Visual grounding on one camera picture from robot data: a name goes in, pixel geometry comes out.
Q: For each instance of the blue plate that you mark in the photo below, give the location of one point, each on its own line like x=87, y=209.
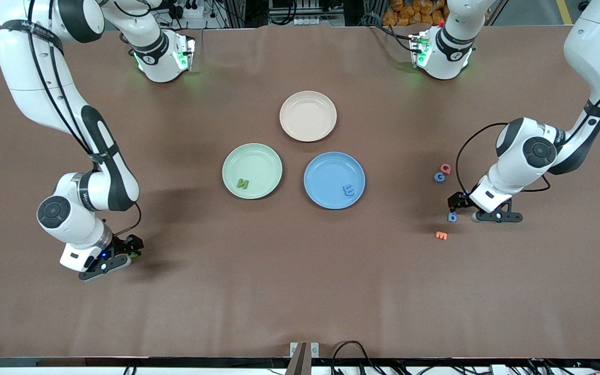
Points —
x=328, y=177

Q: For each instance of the white power strip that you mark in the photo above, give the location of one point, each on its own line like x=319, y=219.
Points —
x=190, y=9

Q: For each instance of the blue foam capital G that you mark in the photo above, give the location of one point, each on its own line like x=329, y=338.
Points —
x=435, y=177

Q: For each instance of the grey metal table bracket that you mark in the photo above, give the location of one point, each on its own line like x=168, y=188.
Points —
x=314, y=350

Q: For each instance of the blue foam lowercase g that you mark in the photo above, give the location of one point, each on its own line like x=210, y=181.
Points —
x=452, y=217

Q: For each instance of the orange net bag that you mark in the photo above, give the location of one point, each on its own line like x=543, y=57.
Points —
x=409, y=13

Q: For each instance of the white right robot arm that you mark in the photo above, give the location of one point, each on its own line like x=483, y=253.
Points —
x=34, y=78

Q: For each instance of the blue foam letter E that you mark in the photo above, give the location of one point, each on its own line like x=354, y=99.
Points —
x=349, y=190

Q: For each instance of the orange foam letter E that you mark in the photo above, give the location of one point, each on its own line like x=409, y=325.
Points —
x=439, y=235

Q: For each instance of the pale green plate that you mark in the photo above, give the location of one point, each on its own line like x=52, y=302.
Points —
x=252, y=164

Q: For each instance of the brown post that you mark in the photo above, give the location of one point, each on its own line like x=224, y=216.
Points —
x=300, y=362

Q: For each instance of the pink foam letter Q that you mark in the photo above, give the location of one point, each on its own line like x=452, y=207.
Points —
x=441, y=167

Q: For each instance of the green foam capital N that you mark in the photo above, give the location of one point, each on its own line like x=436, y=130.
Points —
x=242, y=183

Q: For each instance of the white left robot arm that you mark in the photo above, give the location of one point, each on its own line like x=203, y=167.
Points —
x=599, y=52

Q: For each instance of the pale pink plate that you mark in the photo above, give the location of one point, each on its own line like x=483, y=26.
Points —
x=308, y=115

